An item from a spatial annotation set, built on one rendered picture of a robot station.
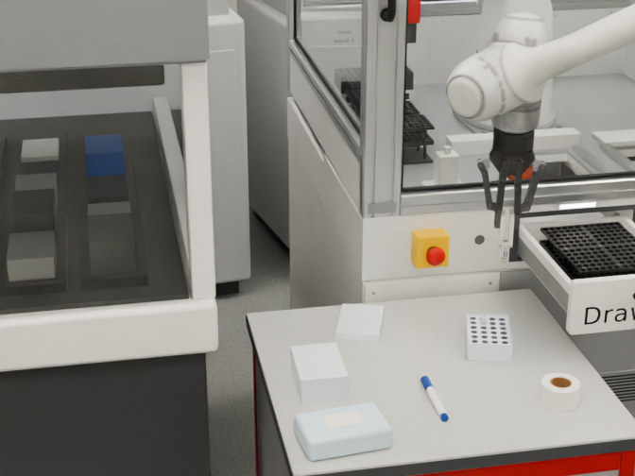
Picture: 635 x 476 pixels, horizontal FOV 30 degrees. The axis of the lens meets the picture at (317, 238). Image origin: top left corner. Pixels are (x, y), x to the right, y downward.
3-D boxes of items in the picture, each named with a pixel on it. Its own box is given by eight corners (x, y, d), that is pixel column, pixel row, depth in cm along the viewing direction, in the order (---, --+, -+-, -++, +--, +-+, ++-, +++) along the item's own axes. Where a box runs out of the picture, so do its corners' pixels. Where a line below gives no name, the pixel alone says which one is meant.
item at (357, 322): (379, 342, 234) (379, 334, 234) (334, 339, 235) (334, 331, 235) (384, 313, 246) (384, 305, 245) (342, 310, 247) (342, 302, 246)
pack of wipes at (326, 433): (374, 419, 209) (375, 398, 207) (393, 449, 200) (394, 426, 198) (293, 433, 205) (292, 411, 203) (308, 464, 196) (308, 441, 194)
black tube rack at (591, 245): (660, 294, 237) (664, 264, 234) (577, 301, 234) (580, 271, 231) (615, 248, 257) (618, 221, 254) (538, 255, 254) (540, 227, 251)
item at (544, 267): (698, 312, 230) (702, 283, 228) (574, 323, 226) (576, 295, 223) (613, 230, 266) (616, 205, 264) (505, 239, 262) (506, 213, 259)
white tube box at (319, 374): (348, 400, 214) (349, 375, 212) (300, 404, 213) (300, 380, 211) (335, 365, 226) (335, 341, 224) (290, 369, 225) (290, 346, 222)
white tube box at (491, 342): (511, 362, 227) (512, 345, 225) (467, 360, 228) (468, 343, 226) (506, 331, 238) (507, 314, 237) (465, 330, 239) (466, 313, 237)
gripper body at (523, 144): (536, 121, 222) (531, 167, 226) (490, 119, 223) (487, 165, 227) (539, 134, 216) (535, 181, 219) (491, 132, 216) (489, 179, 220)
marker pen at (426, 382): (449, 422, 208) (450, 414, 207) (440, 423, 208) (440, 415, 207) (428, 382, 220) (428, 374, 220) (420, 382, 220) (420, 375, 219)
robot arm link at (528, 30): (501, 85, 224) (471, 103, 213) (506, 3, 217) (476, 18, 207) (555, 94, 218) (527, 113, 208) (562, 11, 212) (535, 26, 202)
